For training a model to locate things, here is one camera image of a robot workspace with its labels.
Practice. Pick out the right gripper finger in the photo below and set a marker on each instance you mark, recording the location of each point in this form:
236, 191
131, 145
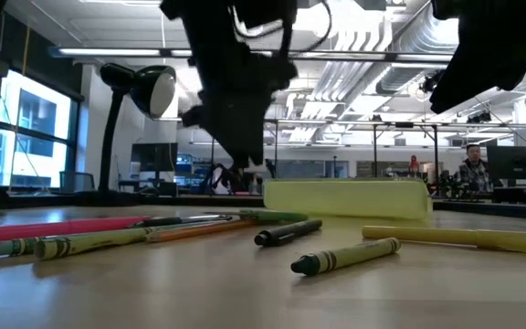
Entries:
459, 89

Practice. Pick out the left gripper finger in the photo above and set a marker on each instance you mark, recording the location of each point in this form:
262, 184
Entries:
235, 141
257, 141

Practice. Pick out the black marker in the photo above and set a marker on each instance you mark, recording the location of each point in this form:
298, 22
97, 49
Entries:
286, 232

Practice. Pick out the orange pencil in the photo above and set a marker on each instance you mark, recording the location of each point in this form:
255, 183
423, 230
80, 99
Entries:
199, 230

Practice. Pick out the yellow translucent supply box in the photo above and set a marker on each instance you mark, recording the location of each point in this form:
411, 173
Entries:
345, 198

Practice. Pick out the black pen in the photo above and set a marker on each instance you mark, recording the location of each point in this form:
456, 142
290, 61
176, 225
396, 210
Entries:
167, 221

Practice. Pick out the dark green crayon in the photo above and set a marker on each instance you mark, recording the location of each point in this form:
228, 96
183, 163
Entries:
345, 257

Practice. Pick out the yellow highlighter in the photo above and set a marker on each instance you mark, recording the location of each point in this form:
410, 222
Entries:
473, 237

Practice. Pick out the yellow-green crayon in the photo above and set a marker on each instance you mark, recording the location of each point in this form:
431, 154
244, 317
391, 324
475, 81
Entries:
9, 247
89, 242

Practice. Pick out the pink highlighter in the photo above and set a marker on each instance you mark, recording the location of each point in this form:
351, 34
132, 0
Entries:
39, 228

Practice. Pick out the black computer monitor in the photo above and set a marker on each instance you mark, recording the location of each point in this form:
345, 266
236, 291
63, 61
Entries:
153, 157
514, 162

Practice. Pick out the black desk lamp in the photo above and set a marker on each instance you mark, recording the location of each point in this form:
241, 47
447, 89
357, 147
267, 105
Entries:
149, 89

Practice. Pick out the person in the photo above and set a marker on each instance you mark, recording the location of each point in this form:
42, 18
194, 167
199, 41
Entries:
414, 165
474, 176

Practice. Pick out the overhead light bar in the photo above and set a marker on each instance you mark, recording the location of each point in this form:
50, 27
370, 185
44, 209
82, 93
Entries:
121, 51

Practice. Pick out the large glass window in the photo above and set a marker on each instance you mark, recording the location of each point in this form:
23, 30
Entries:
34, 114

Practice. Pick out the black ceiling-mounted camera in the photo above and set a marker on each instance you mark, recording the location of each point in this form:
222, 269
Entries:
429, 83

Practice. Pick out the silver ceiling air duct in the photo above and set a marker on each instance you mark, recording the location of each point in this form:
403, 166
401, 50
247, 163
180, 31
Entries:
409, 68

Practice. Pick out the black aluminium table frame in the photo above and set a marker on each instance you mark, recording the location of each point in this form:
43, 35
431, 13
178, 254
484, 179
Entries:
176, 200

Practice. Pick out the black background rig frame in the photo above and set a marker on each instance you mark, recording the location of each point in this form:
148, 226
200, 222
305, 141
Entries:
375, 151

